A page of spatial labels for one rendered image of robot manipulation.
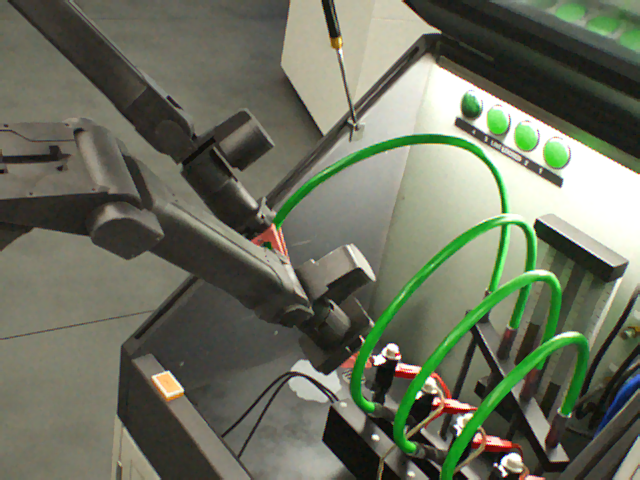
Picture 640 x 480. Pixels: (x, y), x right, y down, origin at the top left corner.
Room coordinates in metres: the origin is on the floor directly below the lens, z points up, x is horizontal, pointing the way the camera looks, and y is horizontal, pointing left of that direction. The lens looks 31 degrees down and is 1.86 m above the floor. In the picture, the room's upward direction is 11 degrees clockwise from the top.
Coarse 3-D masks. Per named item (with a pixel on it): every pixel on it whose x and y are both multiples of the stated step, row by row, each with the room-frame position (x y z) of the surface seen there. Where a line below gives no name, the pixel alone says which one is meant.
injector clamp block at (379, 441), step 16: (368, 400) 1.00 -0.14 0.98; (336, 416) 0.96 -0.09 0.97; (352, 416) 0.96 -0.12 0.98; (336, 432) 0.96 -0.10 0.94; (352, 432) 0.93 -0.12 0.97; (368, 432) 0.93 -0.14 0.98; (384, 432) 0.97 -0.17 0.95; (336, 448) 0.95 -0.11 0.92; (352, 448) 0.93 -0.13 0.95; (368, 448) 0.91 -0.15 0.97; (384, 448) 0.91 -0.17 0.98; (352, 464) 0.92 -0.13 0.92; (368, 464) 0.90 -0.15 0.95; (384, 464) 0.88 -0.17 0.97; (400, 464) 0.88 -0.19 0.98; (416, 464) 0.91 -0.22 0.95; (432, 464) 0.89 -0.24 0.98
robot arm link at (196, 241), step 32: (128, 160) 0.64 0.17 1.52; (160, 192) 0.63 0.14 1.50; (96, 224) 0.54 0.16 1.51; (128, 224) 0.56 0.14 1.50; (160, 224) 0.62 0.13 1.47; (192, 224) 0.66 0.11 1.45; (224, 224) 0.74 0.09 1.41; (128, 256) 0.58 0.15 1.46; (160, 256) 0.65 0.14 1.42; (192, 256) 0.67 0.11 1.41; (224, 256) 0.70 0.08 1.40; (256, 256) 0.76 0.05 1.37; (224, 288) 0.74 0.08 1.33; (256, 288) 0.76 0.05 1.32; (288, 288) 0.79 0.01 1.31
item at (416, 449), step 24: (504, 288) 0.84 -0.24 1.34; (552, 288) 0.90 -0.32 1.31; (480, 312) 0.81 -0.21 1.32; (552, 312) 0.92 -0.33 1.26; (456, 336) 0.79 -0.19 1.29; (552, 336) 0.93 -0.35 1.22; (432, 360) 0.77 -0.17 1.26; (528, 384) 0.93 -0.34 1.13; (408, 408) 0.75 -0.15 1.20; (432, 456) 0.80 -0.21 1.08
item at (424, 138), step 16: (384, 144) 1.03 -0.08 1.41; (400, 144) 1.03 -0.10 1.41; (416, 144) 1.04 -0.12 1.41; (448, 144) 1.05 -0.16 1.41; (464, 144) 1.06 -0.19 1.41; (352, 160) 1.01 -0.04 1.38; (320, 176) 1.00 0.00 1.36; (496, 176) 1.08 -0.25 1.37; (304, 192) 0.99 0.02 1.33; (288, 208) 0.98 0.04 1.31; (496, 256) 1.11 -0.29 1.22; (496, 272) 1.10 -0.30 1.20; (496, 288) 1.10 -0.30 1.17
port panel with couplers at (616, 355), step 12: (636, 300) 1.02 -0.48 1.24; (636, 312) 1.02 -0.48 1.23; (624, 324) 1.03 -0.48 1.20; (636, 324) 1.01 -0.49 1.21; (624, 336) 0.99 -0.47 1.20; (636, 336) 1.00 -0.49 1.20; (612, 348) 1.03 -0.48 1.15; (624, 348) 1.01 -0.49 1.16; (612, 360) 1.02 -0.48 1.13; (624, 360) 1.01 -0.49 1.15; (636, 360) 1.00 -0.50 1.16; (600, 372) 1.03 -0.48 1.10; (612, 372) 1.02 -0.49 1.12; (624, 372) 1.00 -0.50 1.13; (636, 372) 0.99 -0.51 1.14; (600, 384) 0.99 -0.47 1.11; (624, 384) 1.00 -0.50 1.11; (600, 396) 1.02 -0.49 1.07
